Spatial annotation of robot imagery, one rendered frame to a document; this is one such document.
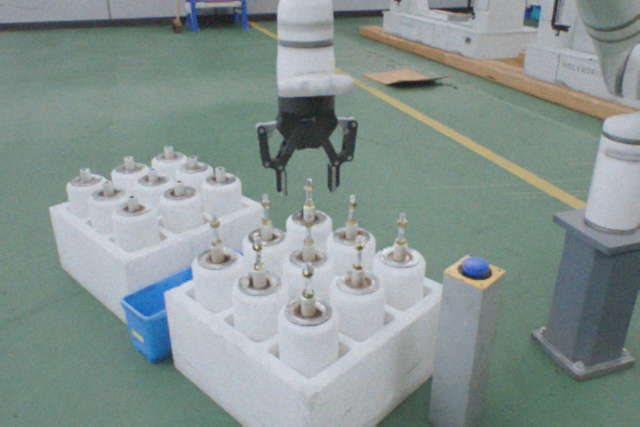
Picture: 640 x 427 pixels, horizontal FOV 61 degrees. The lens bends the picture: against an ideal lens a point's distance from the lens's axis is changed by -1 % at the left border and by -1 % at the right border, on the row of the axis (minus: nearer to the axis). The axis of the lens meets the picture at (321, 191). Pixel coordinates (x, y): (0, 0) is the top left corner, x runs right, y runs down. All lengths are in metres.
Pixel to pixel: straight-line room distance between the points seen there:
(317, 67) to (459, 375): 0.55
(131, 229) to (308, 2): 0.72
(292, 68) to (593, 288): 0.72
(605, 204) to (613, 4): 0.41
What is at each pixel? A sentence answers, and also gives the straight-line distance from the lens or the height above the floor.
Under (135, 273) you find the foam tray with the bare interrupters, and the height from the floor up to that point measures 0.14.
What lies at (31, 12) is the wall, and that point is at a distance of 7.09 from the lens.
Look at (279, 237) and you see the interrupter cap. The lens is 1.09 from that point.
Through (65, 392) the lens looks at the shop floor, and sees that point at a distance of 1.22.
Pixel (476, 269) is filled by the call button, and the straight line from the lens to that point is 0.87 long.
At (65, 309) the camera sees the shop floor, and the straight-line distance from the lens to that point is 1.45.
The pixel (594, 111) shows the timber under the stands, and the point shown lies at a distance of 3.16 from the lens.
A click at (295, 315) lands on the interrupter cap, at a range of 0.87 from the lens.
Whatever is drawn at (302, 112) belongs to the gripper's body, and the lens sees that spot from 0.71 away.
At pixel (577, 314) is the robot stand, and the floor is 0.13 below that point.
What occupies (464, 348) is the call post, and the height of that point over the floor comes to 0.19.
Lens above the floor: 0.77
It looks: 23 degrees down
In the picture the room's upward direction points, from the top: straight up
